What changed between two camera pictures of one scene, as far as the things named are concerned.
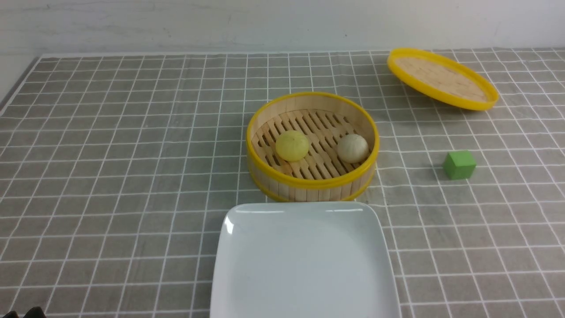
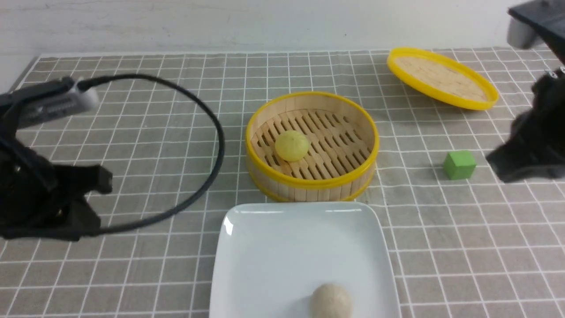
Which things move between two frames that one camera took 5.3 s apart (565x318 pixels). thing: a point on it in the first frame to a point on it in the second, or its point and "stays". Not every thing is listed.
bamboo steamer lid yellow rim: x=442 y=79 stays
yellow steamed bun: x=291 y=145 stays
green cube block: x=460 y=165 stays
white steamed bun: x=352 y=148 to x=330 y=300
